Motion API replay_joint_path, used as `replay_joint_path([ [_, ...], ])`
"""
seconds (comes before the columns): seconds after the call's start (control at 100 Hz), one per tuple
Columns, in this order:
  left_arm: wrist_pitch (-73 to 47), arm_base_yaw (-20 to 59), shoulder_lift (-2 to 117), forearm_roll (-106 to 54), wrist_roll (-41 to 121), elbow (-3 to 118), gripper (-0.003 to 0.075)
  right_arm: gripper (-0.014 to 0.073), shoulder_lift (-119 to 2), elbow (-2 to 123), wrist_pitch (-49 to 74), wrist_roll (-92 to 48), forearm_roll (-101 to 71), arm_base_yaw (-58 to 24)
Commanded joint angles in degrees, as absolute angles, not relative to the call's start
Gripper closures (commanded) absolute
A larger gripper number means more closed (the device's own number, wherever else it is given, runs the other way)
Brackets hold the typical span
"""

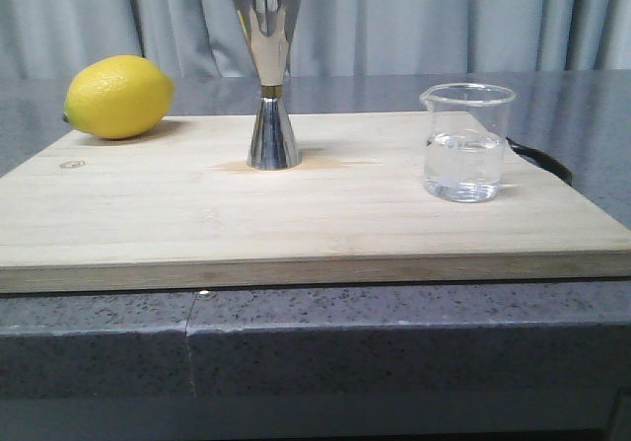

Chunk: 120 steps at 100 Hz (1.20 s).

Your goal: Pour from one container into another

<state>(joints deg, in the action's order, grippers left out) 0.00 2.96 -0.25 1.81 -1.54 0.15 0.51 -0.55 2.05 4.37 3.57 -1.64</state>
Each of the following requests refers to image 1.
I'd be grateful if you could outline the clear glass beaker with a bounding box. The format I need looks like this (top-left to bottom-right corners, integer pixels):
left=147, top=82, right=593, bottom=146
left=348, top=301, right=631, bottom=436
left=419, top=83, right=516, bottom=203

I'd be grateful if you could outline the steel double jigger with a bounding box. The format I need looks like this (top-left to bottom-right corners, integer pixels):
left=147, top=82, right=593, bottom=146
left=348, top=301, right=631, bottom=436
left=233, top=0, right=302, bottom=171

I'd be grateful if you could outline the light wooden cutting board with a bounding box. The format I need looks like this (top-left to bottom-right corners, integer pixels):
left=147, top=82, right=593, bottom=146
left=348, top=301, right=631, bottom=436
left=1, top=112, right=630, bottom=293

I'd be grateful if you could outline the grey curtain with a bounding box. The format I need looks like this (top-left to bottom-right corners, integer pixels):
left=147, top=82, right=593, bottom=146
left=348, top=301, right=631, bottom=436
left=1, top=0, right=630, bottom=79

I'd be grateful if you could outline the yellow lemon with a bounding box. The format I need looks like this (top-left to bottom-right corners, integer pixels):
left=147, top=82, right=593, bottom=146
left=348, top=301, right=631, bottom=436
left=64, top=55, right=175, bottom=139

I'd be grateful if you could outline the black board handle strap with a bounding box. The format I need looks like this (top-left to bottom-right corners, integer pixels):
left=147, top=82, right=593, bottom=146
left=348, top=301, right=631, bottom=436
left=504, top=134, right=574, bottom=184

